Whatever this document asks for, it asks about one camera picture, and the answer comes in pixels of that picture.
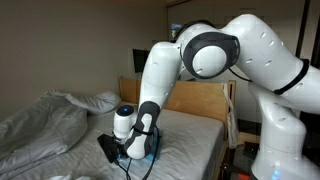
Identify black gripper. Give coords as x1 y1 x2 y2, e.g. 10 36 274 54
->
113 138 130 160

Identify blue cloth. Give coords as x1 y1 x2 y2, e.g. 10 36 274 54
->
117 145 162 168

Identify grey white pillow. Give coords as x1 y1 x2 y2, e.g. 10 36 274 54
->
64 90 122 115

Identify white sheeted mattress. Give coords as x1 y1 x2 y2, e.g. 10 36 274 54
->
13 101 225 180

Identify grey crumpled duvet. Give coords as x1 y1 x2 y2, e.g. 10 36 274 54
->
0 89 89 180

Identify white hanging bag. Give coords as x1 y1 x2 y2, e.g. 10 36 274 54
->
221 82 240 150

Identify red orange object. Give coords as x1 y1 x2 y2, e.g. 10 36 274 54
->
236 172 251 180

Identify light wooden plank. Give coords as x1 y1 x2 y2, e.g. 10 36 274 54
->
236 131 261 146

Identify black vertical pole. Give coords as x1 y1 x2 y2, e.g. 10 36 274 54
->
296 0 313 58

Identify black wall monitor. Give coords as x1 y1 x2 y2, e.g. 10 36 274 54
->
132 48 152 74

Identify black cable strap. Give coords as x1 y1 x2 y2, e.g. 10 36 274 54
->
272 57 311 96

